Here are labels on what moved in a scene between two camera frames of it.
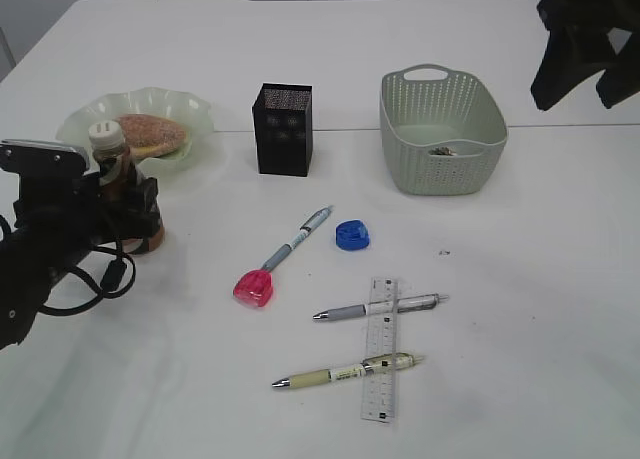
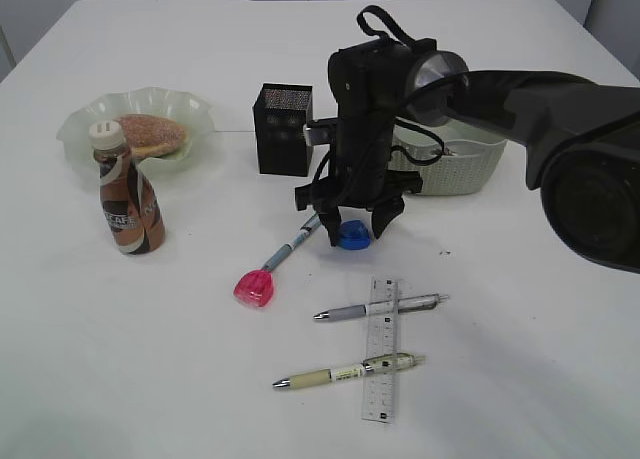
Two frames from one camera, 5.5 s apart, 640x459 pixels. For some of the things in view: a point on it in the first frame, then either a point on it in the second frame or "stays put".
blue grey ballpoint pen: x=285 y=248 stays put
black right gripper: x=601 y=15 to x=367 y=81
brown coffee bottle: x=108 y=145 stays put
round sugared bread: x=152 y=136 stays put
